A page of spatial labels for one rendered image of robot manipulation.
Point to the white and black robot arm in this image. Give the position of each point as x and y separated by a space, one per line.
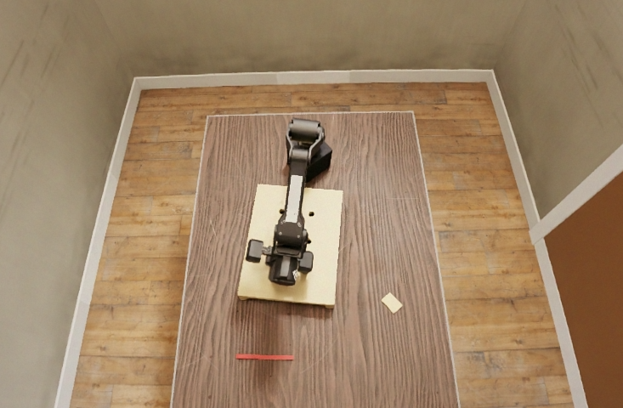
290 231

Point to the pink flat bar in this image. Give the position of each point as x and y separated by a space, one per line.
264 357

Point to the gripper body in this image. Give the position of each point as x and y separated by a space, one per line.
256 250

